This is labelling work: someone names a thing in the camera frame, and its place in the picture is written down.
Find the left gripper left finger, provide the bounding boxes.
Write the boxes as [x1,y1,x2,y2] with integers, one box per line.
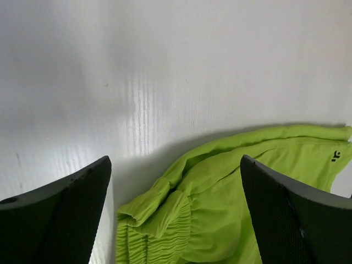
[1,156,112,263]

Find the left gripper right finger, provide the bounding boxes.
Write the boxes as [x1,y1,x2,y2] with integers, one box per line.
[240,155,351,263]

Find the green shorts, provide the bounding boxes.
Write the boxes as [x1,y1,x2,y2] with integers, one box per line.
[115,125,351,263]

